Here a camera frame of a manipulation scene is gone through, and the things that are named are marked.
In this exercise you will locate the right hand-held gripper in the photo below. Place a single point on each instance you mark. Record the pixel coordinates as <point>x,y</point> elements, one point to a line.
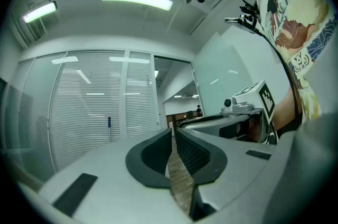
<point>266,101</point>

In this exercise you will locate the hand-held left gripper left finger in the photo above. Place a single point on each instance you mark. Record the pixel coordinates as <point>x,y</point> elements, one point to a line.
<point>111,172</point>

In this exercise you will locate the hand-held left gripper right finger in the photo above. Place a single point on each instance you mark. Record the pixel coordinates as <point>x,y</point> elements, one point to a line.
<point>237,164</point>

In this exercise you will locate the person's right forearm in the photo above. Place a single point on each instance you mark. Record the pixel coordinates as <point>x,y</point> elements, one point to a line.
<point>282,114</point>

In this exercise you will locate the wooden floor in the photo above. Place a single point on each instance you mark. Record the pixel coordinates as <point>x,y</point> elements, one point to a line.
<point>180,178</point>

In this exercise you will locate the person's right hand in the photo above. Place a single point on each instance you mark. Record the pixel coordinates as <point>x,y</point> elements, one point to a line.
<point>247,130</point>

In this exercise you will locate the wide white window blinds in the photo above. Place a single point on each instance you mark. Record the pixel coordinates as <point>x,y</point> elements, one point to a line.
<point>87,112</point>

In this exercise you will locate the narrow white window blinds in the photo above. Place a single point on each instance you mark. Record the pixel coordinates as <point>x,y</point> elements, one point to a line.
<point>141,101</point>

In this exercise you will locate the frosted glass partition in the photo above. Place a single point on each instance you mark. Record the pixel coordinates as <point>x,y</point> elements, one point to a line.
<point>37,112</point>

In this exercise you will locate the black body-worn device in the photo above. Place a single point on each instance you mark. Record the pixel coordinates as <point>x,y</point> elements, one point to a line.
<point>248,19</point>

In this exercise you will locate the person's white printed t-shirt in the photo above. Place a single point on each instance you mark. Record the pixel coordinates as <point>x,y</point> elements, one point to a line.
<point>295,6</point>

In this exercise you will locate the ceiling air vent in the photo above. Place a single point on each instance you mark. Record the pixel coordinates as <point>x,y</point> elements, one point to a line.
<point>38,30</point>

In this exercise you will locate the white gripper camera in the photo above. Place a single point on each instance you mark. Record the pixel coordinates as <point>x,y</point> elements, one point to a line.
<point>229,102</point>

